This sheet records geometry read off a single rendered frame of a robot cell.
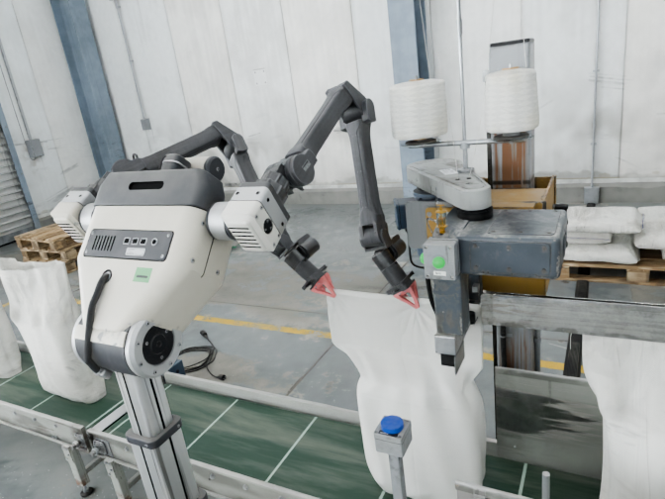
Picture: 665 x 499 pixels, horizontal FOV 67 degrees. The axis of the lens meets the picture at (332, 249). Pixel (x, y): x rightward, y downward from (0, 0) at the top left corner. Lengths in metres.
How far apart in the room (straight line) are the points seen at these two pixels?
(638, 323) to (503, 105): 0.64
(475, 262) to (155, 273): 0.74
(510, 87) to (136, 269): 1.03
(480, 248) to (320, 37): 6.08
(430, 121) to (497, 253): 0.46
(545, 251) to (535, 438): 0.90
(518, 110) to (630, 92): 4.93
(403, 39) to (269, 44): 2.13
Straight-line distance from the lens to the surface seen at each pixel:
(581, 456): 1.99
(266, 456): 2.13
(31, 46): 9.59
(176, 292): 1.20
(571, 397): 1.85
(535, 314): 1.46
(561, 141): 6.40
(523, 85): 1.44
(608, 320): 1.46
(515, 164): 1.68
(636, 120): 6.37
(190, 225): 1.20
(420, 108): 1.48
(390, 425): 1.41
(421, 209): 1.67
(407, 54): 6.19
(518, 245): 1.22
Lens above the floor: 1.73
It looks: 19 degrees down
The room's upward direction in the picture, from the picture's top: 8 degrees counter-clockwise
